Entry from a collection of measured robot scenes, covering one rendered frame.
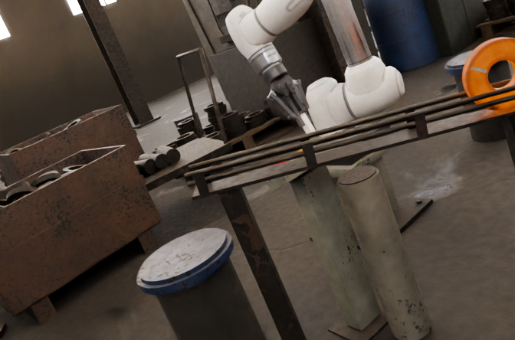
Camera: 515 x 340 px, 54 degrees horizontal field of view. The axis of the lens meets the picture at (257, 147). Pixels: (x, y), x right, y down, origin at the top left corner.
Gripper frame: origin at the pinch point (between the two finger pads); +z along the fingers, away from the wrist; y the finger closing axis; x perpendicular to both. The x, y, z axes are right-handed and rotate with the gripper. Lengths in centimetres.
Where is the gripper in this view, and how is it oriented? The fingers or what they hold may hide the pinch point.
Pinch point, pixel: (306, 125)
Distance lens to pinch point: 152.2
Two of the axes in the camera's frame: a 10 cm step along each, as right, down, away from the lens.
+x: -3.8, 3.0, 8.7
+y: 7.6, -4.4, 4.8
